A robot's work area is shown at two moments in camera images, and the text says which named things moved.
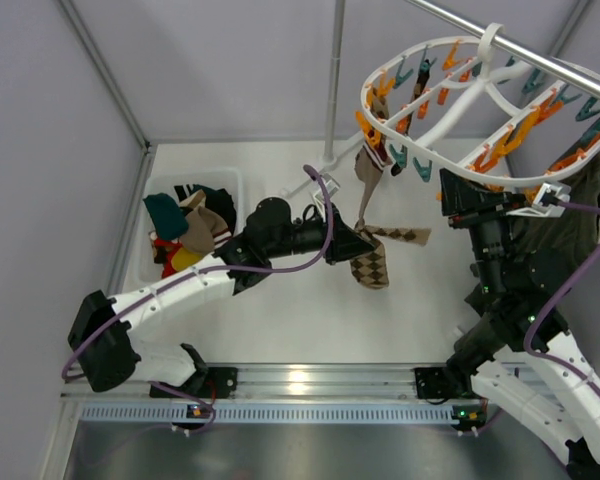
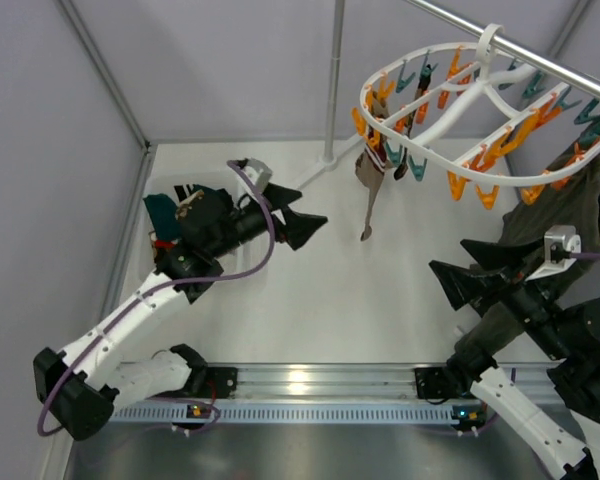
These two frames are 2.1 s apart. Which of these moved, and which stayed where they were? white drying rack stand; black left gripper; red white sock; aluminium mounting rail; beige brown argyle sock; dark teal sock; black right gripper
Moved: black left gripper; beige brown argyle sock; black right gripper
Stayed: white drying rack stand; dark teal sock; red white sock; aluminium mounting rail
